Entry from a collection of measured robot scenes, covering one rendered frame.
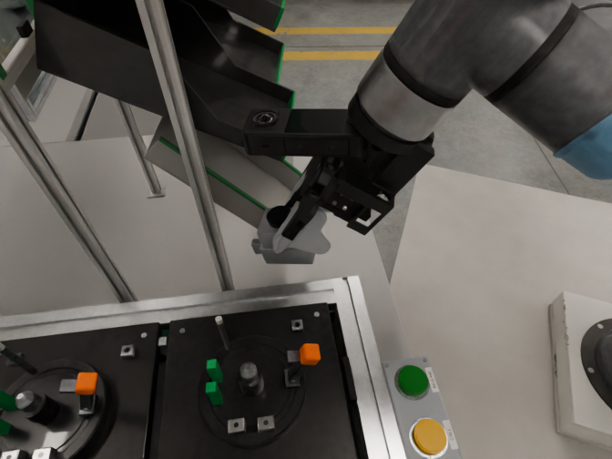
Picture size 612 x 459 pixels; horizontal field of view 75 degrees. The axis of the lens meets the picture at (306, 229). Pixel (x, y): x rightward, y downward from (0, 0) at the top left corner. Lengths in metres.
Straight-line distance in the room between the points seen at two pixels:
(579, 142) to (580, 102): 0.03
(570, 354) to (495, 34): 0.57
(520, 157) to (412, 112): 2.39
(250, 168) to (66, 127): 0.73
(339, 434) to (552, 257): 0.59
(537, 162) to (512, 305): 1.92
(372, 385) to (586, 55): 0.45
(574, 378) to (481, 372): 0.13
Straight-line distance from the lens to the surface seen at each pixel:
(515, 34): 0.31
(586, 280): 0.96
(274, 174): 0.70
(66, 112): 1.38
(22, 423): 0.65
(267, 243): 0.49
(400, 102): 0.33
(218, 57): 0.60
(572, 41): 0.32
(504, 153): 2.69
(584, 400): 0.75
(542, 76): 0.31
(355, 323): 0.64
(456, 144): 2.65
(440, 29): 0.31
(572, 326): 0.80
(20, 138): 0.53
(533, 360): 0.81
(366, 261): 0.82
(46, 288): 0.92
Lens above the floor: 1.52
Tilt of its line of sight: 50 degrees down
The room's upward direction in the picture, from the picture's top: straight up
